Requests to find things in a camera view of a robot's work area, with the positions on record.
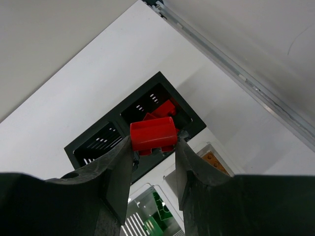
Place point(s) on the long red lego plate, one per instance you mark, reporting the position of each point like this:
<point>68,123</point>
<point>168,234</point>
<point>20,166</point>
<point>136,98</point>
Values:
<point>150,134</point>

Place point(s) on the aluminium table edge rail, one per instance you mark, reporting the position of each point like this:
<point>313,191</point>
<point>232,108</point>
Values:
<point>277,108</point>

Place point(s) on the white two-slot container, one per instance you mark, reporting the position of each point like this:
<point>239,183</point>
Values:
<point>155,172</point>

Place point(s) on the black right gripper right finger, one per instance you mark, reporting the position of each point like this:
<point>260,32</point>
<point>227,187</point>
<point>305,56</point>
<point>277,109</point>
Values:
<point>215,204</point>

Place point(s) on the long green lego brick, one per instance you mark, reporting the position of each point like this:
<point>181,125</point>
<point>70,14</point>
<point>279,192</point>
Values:
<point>156,224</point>

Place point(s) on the red curved lego brick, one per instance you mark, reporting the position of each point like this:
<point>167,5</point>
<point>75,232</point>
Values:
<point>167,109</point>

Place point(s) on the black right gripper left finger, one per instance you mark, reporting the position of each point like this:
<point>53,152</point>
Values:
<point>89,201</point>

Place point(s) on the orange long lego plate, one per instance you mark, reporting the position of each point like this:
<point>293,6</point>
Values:
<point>210,158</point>

